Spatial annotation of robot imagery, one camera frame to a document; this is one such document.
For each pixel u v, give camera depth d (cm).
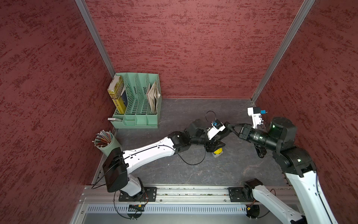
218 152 79
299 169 39
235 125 57
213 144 59
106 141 83
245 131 51
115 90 92
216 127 58
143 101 118
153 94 92
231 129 58
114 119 85
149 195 74
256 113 53
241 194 73
